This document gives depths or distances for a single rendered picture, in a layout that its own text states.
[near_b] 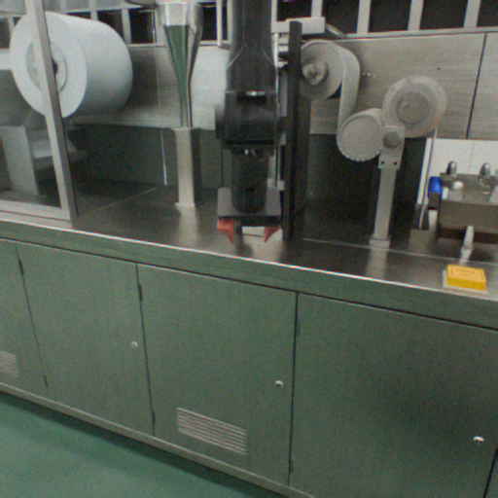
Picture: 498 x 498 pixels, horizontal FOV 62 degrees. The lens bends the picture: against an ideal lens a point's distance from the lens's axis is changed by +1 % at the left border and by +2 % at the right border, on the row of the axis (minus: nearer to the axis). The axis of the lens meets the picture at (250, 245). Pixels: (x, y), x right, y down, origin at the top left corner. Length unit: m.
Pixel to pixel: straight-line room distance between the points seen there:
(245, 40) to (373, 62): 0.99
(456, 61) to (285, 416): 1.16
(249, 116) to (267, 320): 0.68
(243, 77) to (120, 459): 1.52
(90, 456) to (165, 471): 0.30
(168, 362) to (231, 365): 0.22
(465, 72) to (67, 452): 1.90
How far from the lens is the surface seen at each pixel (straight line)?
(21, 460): 1.93
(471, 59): 1.49
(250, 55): 0.54
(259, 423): 1.34
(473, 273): 1.00
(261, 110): 0.55
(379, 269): 1.01
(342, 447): 1.29
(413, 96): 1.13
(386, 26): 1.58
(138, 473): 1.74
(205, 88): 1.68
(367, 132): 1.17
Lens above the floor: 1.30
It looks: 21 degrees down
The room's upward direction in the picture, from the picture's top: straight up
